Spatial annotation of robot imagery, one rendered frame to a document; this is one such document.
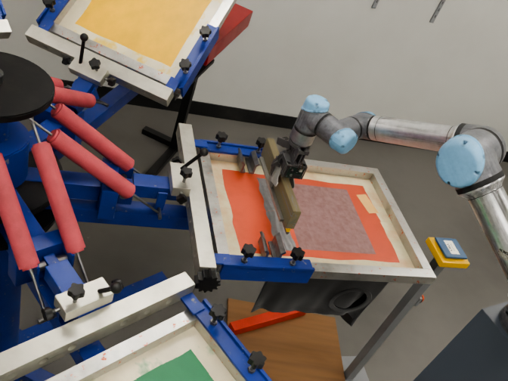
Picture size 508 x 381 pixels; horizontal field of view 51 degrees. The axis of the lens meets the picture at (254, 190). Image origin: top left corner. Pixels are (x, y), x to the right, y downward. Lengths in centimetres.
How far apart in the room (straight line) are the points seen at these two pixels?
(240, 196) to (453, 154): 83
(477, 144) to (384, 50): 284
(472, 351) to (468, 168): 59
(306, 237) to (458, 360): 61
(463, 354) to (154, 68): 143
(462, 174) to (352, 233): 73
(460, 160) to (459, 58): 317
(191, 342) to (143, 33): 122
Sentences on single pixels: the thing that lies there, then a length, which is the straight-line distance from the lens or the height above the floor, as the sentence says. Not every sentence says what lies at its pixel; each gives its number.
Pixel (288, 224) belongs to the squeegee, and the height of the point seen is 109.
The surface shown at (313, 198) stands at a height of 96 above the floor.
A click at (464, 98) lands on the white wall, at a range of 475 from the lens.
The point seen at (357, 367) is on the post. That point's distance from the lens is 273.
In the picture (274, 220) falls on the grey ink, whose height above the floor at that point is 96.
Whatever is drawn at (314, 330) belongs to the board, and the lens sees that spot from 288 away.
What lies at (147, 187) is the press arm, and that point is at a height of 104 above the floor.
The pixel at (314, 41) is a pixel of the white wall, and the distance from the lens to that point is 390.
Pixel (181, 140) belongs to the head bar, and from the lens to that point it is 192.
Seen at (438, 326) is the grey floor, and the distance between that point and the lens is 337.
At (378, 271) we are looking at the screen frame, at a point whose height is 99.
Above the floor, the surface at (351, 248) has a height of 96.
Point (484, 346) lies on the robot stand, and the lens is 167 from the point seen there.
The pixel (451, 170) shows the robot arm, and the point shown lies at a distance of 136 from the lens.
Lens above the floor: 216
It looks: 38 degrees down
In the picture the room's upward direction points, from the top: 23 degrees clockwise
